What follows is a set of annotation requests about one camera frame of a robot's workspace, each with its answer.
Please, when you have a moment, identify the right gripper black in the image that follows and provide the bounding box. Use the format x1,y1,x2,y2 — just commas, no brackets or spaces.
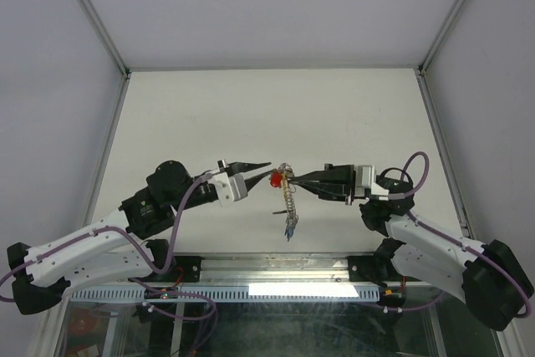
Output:
288,164,375,205

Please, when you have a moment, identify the red key tag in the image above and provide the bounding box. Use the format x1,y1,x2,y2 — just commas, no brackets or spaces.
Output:
269,171,283,188

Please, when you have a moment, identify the metal keyring holder with rings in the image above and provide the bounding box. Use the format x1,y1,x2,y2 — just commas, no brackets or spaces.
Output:
275,162,298,228

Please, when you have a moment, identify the blue key tag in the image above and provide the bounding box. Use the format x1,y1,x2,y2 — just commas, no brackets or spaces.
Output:
284,225,295,242

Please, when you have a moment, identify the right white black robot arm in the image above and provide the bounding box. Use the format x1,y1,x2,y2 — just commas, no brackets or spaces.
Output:
291,165,534,331

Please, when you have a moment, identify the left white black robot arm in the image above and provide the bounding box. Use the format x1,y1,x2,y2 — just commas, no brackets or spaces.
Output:
1,160,271,315

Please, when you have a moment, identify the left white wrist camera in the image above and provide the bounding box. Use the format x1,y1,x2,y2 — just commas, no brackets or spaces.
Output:
208,160,236,207

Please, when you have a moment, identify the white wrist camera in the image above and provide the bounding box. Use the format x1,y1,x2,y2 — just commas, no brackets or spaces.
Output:
208,160,236,207
354,165,390,201

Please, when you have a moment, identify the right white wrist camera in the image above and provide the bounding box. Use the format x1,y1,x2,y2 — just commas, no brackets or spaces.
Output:
354,165,390,201

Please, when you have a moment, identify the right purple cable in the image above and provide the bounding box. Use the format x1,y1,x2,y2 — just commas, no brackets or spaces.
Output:
375,151,534,318

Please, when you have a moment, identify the purple cable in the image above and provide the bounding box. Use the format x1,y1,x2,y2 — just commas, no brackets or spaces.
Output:
0,175,218,333
375,151,534,318

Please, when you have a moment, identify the grey slotted cable duct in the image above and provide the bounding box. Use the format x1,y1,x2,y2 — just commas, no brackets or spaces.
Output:
70,283,380,303

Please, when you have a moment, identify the aluminium mounting rail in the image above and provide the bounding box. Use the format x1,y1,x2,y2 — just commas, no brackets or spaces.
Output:
51,251,498,289

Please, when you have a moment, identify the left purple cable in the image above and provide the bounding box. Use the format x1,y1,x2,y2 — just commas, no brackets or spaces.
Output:
0,175,218,333

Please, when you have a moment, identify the right aluminium frame post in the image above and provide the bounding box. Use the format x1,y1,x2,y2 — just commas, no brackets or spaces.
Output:
418,0,469,75

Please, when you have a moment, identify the aluminium frame post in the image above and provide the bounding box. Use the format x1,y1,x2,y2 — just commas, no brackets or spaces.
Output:
418,0,469,75
53,0,131,79

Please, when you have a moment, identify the left aluminium frame post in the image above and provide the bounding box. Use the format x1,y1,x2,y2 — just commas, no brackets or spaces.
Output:
53,0,131,79

